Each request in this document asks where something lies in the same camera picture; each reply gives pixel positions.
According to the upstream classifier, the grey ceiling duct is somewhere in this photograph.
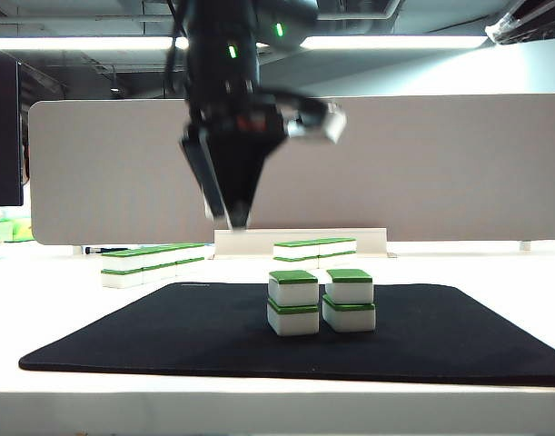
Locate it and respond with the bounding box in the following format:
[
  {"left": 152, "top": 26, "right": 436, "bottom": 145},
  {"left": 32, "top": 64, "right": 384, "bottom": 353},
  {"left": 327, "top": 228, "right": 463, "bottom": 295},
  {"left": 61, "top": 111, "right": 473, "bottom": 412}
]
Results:
[{"left": 316, "top": 0, "right": 403, "bottom": 22}]

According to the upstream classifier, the black desk mat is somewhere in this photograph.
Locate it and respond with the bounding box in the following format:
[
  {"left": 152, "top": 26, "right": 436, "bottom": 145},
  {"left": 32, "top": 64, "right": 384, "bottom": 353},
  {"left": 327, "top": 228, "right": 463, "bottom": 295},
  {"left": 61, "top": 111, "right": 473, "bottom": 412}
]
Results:
[{"left": 17, "top": 281, "right": 555, "bottom": 389}]

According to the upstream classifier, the long ceiling light strip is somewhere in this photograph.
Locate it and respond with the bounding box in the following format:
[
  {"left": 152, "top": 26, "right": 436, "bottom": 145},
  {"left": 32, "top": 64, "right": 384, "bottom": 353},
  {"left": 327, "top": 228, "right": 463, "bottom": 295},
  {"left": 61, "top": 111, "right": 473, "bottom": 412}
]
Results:
[{"left": 0, "top": 35, "right": 487, "bottom": 52}]

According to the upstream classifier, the grey-brown desk divider panel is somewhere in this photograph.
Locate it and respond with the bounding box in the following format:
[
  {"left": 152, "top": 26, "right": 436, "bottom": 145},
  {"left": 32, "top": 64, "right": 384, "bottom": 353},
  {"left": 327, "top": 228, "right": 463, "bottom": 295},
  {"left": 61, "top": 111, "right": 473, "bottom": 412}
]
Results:
[{"left": 27, "top": 93, "right": 555, "bottom": 246}]

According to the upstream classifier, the bright green storage box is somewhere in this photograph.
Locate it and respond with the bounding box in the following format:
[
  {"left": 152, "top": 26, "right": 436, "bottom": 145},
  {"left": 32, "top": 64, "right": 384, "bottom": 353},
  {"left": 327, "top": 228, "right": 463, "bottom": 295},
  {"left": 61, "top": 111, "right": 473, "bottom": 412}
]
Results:
[{"left": 0, "top": 217, "right": 33, "bottom": 243}]

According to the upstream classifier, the black computer monitor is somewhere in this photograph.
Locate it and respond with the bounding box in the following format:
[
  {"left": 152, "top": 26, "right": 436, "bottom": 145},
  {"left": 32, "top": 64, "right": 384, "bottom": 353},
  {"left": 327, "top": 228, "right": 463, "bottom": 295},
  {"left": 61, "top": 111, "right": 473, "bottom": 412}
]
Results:
[{"left": 0, "top": 50, "right": 25, "bottom": 208}]

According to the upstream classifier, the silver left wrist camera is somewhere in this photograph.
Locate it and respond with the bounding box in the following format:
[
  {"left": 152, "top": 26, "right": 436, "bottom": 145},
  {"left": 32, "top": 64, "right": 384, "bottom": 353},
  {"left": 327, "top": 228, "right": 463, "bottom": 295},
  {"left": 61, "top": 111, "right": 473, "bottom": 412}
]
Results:
[{"left": 283, "top": 100, "right": 348, "bottom": 145}]

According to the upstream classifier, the black camera cable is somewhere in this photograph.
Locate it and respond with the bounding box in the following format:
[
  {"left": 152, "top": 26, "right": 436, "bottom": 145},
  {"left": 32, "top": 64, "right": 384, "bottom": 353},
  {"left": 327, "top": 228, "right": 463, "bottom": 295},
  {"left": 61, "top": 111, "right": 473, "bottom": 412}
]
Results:
[{"left": 165, "top": 0, "right": 192, "bottom": 105}]

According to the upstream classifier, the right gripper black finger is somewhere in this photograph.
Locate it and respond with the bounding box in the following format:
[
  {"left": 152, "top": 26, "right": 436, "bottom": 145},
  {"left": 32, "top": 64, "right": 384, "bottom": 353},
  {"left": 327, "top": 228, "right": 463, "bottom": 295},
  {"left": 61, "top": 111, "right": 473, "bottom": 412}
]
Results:
[
  {"left": 497, "top": 17, "right": 555, "bottom": 45},
  {"left": 484, "top": 0, "right": 555, "bottom": 38}
]

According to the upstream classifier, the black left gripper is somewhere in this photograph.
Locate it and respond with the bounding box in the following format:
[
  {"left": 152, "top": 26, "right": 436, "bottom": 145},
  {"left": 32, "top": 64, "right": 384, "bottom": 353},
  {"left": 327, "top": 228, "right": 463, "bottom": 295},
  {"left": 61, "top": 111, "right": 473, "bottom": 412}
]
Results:
[{"left": 181, "top": 94, "right": 305, "bottom": 229}]

